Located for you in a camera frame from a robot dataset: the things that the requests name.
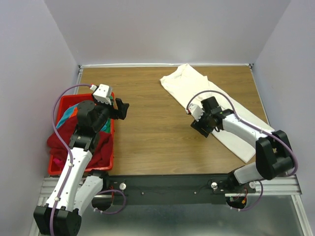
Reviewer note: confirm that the white t shirt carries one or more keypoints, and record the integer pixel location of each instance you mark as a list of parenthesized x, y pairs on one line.
[(185, 82)]

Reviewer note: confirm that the dark red t shirt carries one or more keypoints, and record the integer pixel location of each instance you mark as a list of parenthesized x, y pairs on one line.
[(101, 157)]

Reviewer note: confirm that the teal t shirt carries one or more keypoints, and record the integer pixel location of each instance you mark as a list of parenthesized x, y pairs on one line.
[(67, 114)]

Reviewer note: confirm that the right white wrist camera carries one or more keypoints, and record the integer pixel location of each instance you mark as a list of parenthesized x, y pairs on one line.
[(195, 111)]

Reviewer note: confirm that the orange t shirt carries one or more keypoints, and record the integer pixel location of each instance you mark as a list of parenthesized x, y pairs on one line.
[(74, 112)]

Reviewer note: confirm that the red plastic bin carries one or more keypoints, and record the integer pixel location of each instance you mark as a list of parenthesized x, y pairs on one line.
[(71, 100)]

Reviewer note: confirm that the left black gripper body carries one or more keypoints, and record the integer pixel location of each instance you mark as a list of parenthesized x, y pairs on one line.
[(111, 112)]

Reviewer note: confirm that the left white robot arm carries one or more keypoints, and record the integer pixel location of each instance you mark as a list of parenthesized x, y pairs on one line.
[(62, 213)]

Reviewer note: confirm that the aluminium frame rail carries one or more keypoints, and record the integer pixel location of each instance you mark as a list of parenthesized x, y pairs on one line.
[(279, 186)]

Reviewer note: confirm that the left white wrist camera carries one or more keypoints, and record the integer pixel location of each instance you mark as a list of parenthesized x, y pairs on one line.
[(102, 93)]

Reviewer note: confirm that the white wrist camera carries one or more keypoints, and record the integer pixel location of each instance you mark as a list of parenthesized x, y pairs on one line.
[(195, 111), (102, 93)]

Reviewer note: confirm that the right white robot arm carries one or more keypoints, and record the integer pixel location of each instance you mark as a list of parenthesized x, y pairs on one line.
[(272, 148)]

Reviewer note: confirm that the pink t shirt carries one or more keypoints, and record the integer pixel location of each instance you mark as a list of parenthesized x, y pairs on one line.
[(59, 163)]

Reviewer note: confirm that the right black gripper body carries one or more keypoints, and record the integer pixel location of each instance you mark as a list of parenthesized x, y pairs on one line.
[(204, 123)]

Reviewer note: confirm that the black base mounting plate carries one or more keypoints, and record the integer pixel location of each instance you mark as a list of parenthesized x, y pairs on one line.
[(169, 189)]

